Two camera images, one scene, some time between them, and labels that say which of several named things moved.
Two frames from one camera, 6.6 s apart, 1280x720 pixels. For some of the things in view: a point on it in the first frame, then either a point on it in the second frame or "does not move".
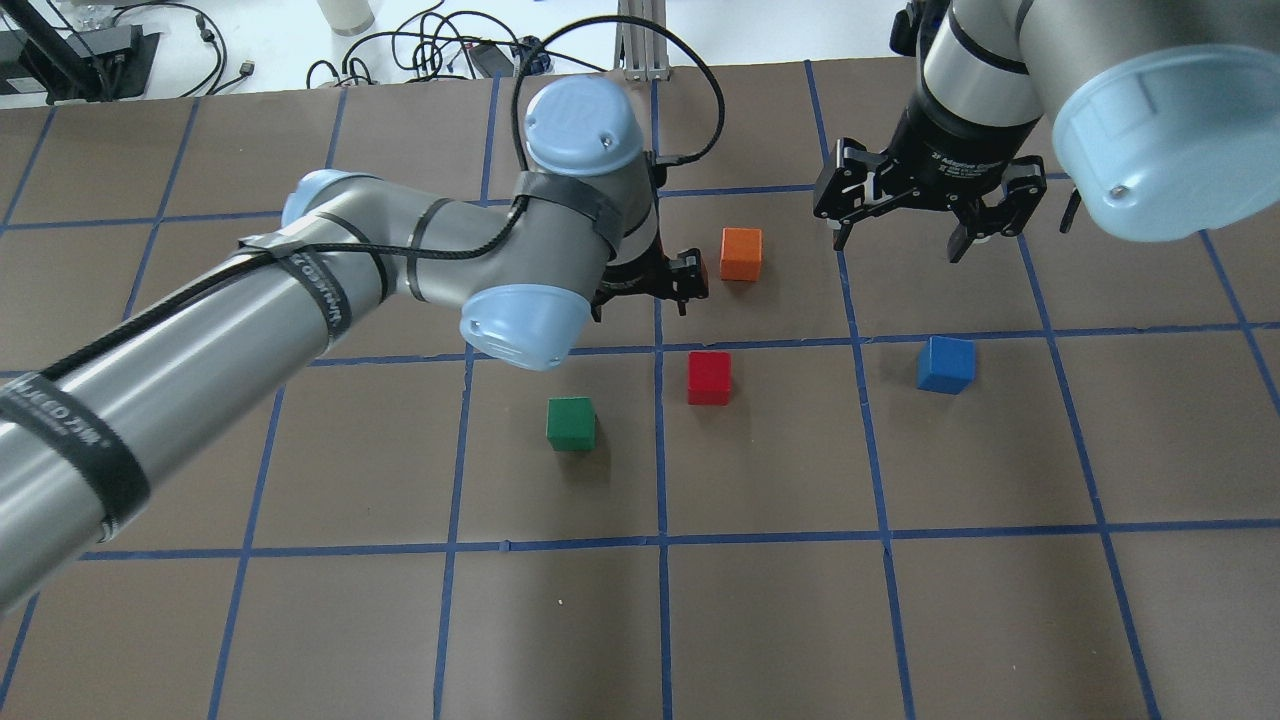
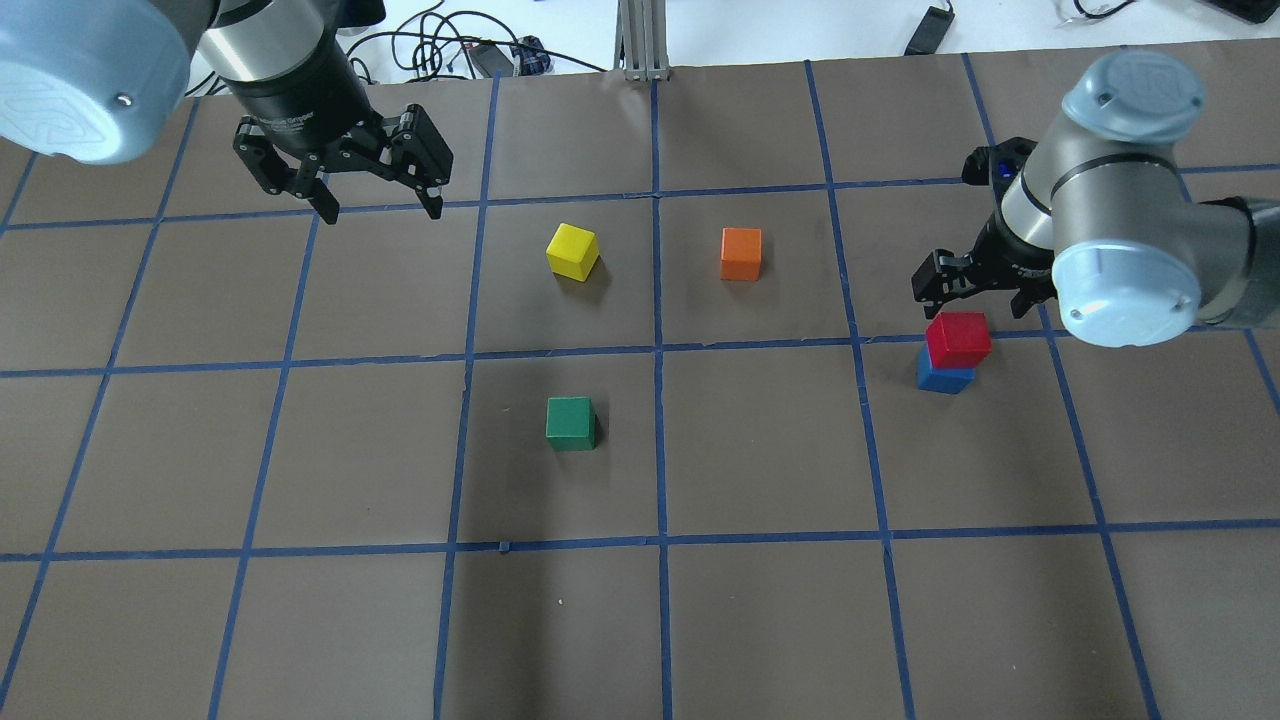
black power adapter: (489, 59) does not move
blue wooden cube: (946, 364) does not move
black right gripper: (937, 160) -> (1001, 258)
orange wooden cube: (741, 254) does not move
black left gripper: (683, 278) -> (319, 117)
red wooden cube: (709, 378) -> (958, 339)
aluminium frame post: (639, 50) does not move
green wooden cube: (571, 423) does not move
